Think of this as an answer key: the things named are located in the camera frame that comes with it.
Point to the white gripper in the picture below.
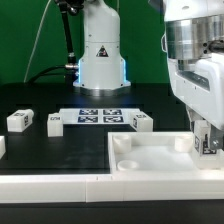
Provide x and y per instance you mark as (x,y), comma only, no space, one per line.
(196,72)

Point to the white square tabletop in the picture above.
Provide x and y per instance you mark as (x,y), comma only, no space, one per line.
(158,152)

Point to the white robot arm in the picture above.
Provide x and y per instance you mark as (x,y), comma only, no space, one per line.
(102,70)

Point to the white left fence block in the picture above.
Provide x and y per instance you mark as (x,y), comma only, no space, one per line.
(2,146)

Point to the white marker base plate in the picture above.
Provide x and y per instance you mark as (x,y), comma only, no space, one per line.
(96,116)

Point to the white front fence wall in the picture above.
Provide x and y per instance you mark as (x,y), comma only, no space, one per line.
(107,188)

